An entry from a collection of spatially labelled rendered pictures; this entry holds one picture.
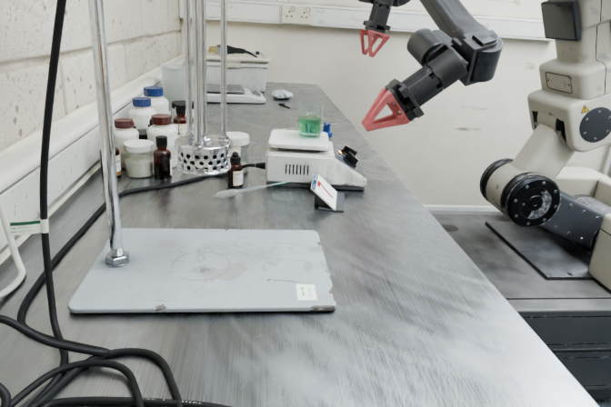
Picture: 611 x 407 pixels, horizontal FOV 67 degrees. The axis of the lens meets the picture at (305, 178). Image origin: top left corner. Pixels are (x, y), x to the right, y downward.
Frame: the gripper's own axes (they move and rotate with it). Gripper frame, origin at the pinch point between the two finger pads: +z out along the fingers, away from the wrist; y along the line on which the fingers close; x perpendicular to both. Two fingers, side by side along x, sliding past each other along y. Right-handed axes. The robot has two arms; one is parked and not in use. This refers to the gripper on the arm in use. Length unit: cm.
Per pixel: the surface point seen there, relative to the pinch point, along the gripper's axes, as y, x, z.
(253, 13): -146, -39, 15
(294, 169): 0.1, -1.1, 16.4
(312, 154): -0.3, -1.3, 11.9
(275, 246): 26.3, 0.2, 20.0
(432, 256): 25.0, 15.5, 3.1
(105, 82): 33.4, -29.7, 20.3
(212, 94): -85, -22, 41
